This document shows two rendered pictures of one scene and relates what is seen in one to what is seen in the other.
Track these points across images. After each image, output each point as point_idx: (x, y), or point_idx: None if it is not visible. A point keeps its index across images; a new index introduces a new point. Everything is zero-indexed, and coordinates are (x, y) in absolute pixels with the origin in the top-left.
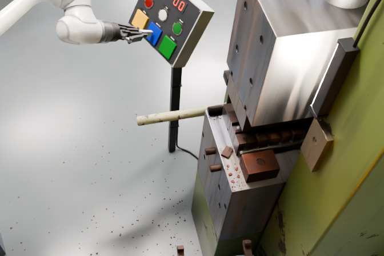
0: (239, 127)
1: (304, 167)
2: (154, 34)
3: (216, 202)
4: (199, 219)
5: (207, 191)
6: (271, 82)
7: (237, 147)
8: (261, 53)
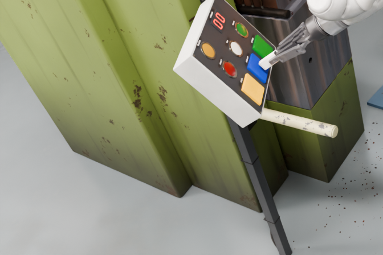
0: None
1: None
2: (259, 65)
3: (335, 37)
4: (337, 135)
5: (327, 70)
6: None
7: None
8: None
